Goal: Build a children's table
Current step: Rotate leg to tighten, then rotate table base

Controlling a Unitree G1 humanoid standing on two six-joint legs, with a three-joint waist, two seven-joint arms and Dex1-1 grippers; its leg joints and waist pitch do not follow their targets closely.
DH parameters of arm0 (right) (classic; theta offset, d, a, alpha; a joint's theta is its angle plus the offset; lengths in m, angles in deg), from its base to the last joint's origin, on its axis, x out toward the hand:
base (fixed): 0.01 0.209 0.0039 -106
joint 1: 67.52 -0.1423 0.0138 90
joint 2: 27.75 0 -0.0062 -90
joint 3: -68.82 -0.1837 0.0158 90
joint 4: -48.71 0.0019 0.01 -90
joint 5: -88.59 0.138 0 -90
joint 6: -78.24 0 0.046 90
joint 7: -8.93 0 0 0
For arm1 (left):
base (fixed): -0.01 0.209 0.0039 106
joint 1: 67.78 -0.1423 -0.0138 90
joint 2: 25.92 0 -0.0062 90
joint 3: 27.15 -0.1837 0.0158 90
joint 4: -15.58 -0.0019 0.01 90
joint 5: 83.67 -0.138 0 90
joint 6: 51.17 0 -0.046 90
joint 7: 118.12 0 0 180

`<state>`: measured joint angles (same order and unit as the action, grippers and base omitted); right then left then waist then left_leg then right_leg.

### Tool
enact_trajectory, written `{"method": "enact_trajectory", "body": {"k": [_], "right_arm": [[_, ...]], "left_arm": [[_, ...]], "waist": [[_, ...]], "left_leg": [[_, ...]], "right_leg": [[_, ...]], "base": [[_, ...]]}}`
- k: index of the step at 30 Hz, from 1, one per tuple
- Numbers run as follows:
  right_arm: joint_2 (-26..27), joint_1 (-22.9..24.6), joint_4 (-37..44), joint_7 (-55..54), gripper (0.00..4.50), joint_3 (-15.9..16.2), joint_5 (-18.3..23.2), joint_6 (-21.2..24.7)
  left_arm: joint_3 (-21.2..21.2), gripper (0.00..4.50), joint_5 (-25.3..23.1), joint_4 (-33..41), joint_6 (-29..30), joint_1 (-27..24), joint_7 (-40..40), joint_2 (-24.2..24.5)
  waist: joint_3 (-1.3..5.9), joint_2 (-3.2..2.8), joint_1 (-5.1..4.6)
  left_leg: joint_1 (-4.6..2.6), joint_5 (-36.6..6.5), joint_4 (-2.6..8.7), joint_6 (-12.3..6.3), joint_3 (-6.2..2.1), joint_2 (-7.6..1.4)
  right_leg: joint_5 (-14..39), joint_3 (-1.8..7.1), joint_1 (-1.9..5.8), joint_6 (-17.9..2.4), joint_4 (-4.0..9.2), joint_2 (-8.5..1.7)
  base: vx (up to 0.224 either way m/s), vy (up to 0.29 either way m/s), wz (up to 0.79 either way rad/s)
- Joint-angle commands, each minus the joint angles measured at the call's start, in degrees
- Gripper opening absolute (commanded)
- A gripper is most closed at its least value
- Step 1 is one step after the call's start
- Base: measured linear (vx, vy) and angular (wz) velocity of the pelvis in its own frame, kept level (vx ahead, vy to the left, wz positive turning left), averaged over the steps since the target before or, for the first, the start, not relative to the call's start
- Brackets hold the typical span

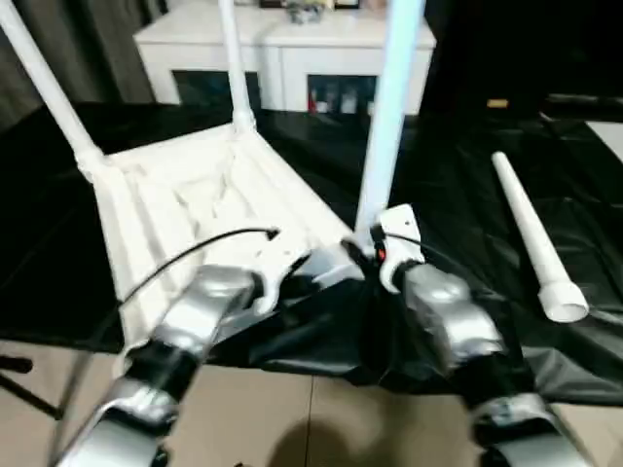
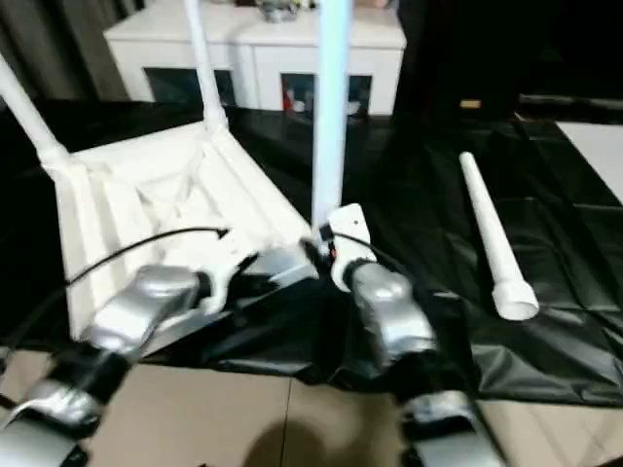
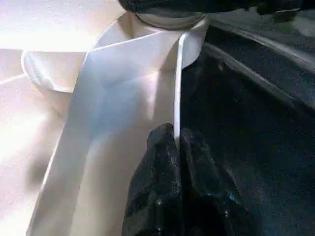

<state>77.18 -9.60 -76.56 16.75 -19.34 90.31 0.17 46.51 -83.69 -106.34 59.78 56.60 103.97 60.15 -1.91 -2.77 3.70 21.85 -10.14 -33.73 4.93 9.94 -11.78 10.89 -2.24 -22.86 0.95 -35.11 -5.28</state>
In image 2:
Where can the white plastic table leg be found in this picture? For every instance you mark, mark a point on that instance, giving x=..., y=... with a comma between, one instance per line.
x=29, y=112
x=491, y=233
x=204, y=63
x=333, y=107

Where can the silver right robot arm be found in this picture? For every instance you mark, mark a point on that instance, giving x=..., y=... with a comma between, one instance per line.
x=394, y=306

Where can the grey curtain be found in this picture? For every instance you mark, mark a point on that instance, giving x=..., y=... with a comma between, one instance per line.
x=53, y=48

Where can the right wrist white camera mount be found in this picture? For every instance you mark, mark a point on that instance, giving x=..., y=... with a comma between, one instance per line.
x=353, y=233

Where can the small white jar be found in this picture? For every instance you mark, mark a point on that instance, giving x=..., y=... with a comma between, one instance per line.
x=355, y=108

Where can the white plastic table top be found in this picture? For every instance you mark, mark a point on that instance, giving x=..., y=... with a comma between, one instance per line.
x=146, y=194

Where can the white cabinet with glass doors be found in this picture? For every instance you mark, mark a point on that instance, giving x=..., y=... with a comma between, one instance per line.
x=253, y=44

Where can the black mat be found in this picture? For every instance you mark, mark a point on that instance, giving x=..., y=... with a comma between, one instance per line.
x=462, y=194

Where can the small yellow object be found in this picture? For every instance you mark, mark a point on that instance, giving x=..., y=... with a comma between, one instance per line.
x=470, y=103

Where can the white flat board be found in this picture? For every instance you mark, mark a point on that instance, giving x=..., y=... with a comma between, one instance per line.
x=596, y=155

